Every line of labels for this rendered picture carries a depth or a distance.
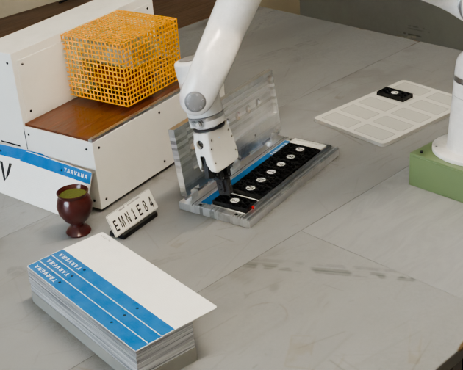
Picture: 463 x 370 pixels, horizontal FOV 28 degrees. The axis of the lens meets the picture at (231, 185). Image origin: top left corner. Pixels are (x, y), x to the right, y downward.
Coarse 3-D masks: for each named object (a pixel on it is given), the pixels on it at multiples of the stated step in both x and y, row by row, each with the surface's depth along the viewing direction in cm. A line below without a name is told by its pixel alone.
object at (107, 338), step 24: (48, 288) 185; (72, 288) 182; (48, 312) 190; (72, 312) 180; (96, 312) 174; (96, 336) 174; (120, 336) 167; (168, 336) 167; (192, 336) 171; (120, 360) 170; (144, 360) 165; (168, 360) 169; (192, 360) 173
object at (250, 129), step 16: (256, 80) 243; (272, 80) 249; (224, 96) 234; (240, 96) 239; (256, 96) 246; (272, 96) 251; (224, 112) 234; (240, 112) 240; (256, 112) 246; (272, 112) 252; (176, 128) 218; (192, 128) 224; (240, 128) 241; (256, 128) 245; (272, 128) 251; (176, 144) 218; (240, 144) 240; (256, 144) 246; (176, 160) 220; (192, 160) 224; (192, 176) 224
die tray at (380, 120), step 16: (368, 96) 280; (416, 96) 277; (432, 96) 277; (448, 96) 276; (336, 112) 271; (352, 112) 270; (368, 112) 269; (384, 112) 268; (400, 112) 268; (416, 112) 267; (432, 112) 266; (448, 112) 265; (336, 128) 262; (352, 128) 260; (368, 128) 259; (384, 128) 258; (400, 128) 258; (416, 128) 257; (384, 144) 250
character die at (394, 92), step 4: (384, 88) 282; (388, 88) 282; (392, 88) 281; (380, 92) 279; (384, 92) 279; (388, 92) 278; (392, 92) 278; (396, 92) 278; (400, 92) 278; (404, 92) 278; (408, 92) 277; (384, 96) 278; (388, 96) 277; (392, 96) 276; (396, 96) 275; (400, 96) 275; (404, 96) 275; (408, 96) 275; (412, 96) 277; (396, 100) 276; (400, 100) 275; (404, 100) 274
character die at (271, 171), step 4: (260, 164) 238; (256, 168) 237; (260, 168) 236; (264, 168) 236; (268, 168) 237; (272, 168) 236; (276, 168) 236; (252, 172) 235; (256, 172) 235; (260, 172) 235; (264, 172) 234; (268, 172) 234; (272, 172) 234; (276, 172) 234; (280, 172) 234; (284, 172) 234; (288, 172) 234; (272, 176) 232; (276, 176) 232; (280, 176) 233; (284, 176) 232; (288, 176) 232
